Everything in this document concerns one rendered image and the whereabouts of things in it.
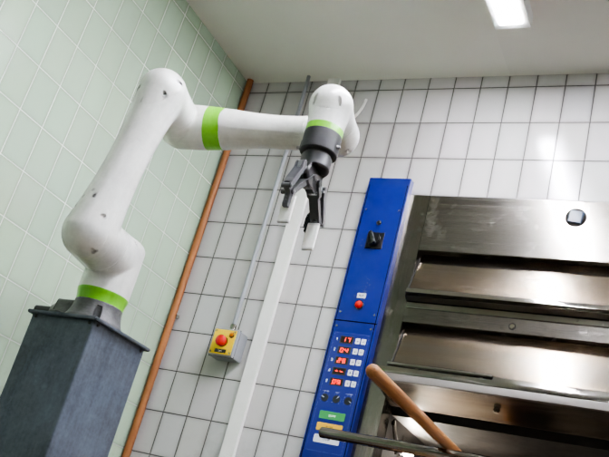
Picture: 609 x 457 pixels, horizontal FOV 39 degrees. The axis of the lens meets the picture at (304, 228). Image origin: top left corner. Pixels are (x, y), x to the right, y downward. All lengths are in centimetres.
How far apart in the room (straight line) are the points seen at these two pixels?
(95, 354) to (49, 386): 12
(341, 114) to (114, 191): 57
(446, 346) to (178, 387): 97
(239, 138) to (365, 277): 87
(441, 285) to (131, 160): 120
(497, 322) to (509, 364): 15
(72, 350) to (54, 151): 87
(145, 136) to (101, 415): 67
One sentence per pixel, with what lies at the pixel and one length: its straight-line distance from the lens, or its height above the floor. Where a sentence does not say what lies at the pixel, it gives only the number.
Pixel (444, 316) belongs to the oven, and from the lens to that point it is 282.
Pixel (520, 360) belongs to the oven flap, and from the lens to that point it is 272.
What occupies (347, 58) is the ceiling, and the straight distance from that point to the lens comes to 332.
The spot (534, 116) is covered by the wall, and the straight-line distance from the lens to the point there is 311.
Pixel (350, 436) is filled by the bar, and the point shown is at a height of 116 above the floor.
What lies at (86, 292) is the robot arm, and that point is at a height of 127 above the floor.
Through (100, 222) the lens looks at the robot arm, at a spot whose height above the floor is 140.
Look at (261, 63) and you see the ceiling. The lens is 351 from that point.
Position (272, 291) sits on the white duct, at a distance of 306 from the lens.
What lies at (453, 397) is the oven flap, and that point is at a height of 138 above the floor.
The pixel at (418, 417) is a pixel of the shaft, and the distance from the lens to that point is 206.
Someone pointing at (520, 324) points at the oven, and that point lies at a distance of 275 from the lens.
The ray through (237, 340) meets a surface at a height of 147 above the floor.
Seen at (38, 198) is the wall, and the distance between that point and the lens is 270.
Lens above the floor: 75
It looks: 22 degrees up
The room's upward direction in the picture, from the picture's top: 16 degrees clockwise
